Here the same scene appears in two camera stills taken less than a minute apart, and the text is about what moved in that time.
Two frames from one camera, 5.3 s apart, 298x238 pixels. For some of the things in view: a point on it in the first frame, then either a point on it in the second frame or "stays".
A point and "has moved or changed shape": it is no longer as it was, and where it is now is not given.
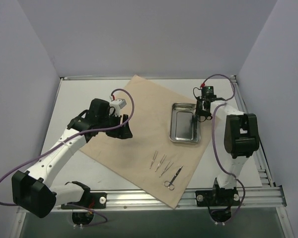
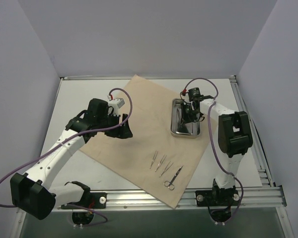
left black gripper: x=120 y=126 stays
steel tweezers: x=165 y=170 stays
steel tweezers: x=153 y=159 stays
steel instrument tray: x=185 y=125 has moved or changed shape
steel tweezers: x=195 y=127 → x=179 y=113
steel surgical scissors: x=170 y=184 stays
